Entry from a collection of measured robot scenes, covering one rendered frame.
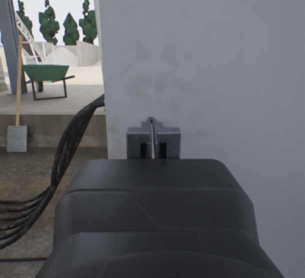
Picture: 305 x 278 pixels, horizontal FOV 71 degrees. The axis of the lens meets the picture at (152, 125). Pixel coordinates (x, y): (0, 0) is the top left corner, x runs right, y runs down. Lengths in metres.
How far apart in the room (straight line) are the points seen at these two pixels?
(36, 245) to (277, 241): 1.40
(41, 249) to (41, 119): 1.65
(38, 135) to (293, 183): 2.80
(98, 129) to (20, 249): 1.50
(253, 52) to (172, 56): 0.06
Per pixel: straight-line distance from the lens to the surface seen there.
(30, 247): 1.55
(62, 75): 4.19
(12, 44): 4.90
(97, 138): 2.67
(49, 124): 2.80
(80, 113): 0.94
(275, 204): 0.23
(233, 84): 0.17
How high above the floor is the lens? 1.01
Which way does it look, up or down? 17 degrees down
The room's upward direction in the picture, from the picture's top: straight up
